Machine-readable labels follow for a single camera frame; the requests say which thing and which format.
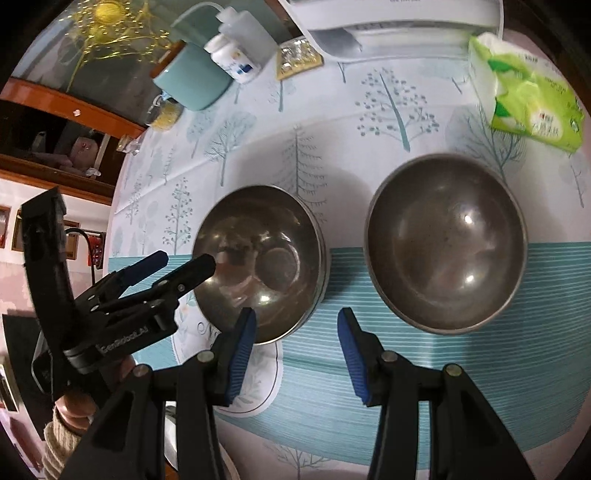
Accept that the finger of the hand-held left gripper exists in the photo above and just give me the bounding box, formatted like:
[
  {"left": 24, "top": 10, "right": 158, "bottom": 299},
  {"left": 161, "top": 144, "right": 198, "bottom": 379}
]
[
  {"left": 88, "top": 250, "right": 169, "bottom": 305},
  {"left": 92, "top": 254, "right": 218, "bottom": 326}
]

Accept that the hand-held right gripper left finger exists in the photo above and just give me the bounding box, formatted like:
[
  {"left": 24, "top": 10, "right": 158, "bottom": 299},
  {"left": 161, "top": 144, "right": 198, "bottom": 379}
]
[{"left": 58, "top": 307, "right": 258, "bottom": 480}]

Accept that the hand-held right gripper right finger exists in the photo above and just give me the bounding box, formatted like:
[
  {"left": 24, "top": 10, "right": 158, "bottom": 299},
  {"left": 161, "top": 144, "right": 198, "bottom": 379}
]
[{"left": 337, "top": 307, "right": 536, "bottom": 480}]

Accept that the small steel bowl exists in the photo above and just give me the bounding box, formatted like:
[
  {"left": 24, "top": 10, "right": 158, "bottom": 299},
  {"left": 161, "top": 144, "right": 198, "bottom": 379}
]
[{"left": 191, "top": 185, "right": 329, "bottom": 344}]

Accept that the pink steel bowl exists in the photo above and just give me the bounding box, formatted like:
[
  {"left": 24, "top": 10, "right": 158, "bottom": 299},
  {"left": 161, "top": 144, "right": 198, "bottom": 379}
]
[{"left": 364, "top": 154, "right": 528, "bottom": 335}]

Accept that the person's left forearm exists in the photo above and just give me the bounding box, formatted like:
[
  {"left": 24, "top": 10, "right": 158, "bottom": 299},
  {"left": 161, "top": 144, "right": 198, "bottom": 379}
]
[{"left": 41, "top": 408, "right": 86, "bottom": 480}]

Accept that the person's left hand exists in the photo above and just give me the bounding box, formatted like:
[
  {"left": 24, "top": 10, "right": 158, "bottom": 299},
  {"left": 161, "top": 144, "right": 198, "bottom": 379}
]
[{"left": 53, "top": 355, "right": 137, "bottom": 432}]

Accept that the pink ornament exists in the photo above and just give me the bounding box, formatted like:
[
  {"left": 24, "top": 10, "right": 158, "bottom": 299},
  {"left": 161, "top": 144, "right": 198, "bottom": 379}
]
[{"left": 55, "top": 136, "right": 105, "bottom": 171}]

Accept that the small yellow item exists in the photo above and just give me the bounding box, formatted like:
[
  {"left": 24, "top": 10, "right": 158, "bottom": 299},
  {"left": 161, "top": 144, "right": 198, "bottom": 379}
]
[{"left": 150, "top": 97, "right": 183, "bottom": 131}]

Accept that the tree print tablecloth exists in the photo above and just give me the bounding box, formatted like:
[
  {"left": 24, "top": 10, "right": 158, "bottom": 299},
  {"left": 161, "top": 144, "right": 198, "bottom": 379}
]
[{"left": 108, "top": 14, "right": 591, "bottom": 480}]

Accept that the wooden cabinet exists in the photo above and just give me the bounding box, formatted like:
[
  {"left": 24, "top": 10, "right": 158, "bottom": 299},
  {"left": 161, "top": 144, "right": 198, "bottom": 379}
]
[{"left": 0, "top": 0, "right": 185, "bottom": 199}]

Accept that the teal mug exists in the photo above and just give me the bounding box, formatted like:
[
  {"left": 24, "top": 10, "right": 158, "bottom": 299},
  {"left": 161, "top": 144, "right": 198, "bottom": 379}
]
[{"left": 152, "top": 41, "right": 234, "bottom": 112}]

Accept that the white bottle with blue label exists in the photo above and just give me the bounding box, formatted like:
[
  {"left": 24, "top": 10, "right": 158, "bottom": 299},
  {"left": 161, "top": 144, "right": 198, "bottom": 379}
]
[{"left": 203, "top": 34, "right": 260, "bottom": 85}]

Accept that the gold snack packet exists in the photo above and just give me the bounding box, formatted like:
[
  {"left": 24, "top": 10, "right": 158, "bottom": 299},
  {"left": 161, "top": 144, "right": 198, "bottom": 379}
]
[{"left": 276, "top": 39, "right": 324, "bottom": 81}]

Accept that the translucent white bottle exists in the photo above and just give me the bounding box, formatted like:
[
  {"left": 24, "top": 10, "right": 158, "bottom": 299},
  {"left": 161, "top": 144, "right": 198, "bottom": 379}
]
[{"left": 216, "top": 6, "right": 278, "bottom": 65}]

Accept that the white appliance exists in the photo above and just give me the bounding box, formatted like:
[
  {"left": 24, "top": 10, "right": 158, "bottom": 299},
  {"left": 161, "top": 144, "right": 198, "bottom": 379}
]
[{"left": 277, "top": 0, "right": 506, "bottom": 61}]

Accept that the green tissue pack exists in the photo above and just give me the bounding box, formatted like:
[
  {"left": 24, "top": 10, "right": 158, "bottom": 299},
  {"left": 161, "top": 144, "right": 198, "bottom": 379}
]
[{"left": 468, "top": 31, "right": 585, "bottom": 153}]

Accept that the red wall decoration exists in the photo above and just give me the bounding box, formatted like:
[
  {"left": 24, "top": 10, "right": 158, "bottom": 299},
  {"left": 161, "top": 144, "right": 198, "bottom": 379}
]
[{"left": 89, "top": 231, "right": 108, "bottom": 268}]

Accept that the wooden wall frame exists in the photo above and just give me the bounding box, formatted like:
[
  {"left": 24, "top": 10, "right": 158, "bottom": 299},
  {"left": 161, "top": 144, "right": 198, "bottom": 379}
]
[{"left": 65, "top": 220, "right": 84, "bottom": 259}]

